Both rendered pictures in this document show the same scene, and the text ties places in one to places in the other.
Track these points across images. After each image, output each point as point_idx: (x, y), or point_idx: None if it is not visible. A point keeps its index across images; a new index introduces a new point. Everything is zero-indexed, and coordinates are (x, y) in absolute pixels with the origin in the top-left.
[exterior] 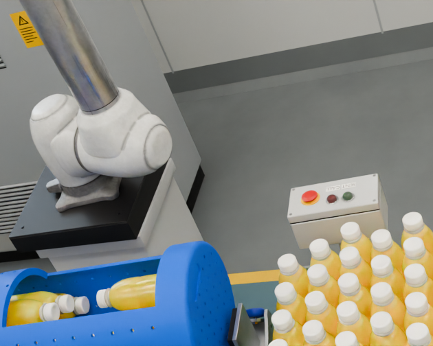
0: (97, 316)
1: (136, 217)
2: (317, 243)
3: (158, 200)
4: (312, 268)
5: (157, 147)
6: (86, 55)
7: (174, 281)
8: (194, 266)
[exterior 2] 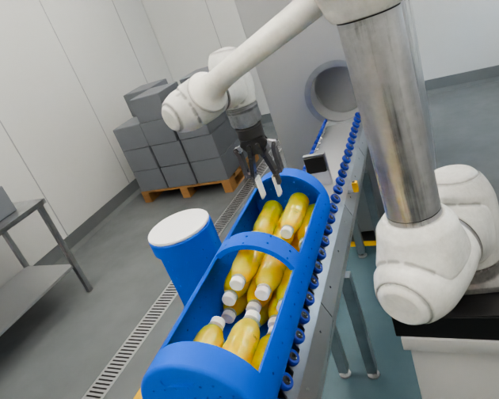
0: (182, 311)
1: (413, 326)
2: None
3: (474, 347)
4: None
5: (392, 302)
6: (379, 158)
7: (161, 359)
8: (180, 374)
